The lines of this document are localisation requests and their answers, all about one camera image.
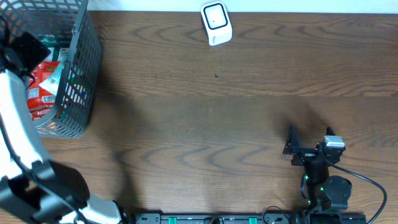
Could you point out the white small packet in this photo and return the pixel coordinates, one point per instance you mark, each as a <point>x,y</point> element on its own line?
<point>51,73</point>

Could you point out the grey mesh basket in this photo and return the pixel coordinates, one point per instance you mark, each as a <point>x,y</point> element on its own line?
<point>62,20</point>

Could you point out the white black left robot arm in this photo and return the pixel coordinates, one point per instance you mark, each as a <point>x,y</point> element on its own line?
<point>34,187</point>

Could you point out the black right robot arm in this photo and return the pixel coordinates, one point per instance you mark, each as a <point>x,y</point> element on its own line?
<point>326,193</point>

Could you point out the white barcode scanner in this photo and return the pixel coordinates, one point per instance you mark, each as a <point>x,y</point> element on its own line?
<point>216,23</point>

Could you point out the red snack bag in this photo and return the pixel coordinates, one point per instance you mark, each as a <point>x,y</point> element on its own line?
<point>39,101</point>

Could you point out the green white 3M package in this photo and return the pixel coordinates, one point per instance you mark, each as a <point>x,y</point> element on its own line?
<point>58,46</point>

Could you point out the black mounting rail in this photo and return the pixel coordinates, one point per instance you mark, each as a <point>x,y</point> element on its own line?
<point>271,218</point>

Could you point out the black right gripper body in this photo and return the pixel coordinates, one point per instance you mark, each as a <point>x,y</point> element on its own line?
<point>305,155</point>

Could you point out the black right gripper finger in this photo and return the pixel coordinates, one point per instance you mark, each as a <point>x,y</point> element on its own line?
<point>292,145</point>
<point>330,131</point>

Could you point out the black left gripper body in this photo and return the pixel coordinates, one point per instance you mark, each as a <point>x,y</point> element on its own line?
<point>27,50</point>

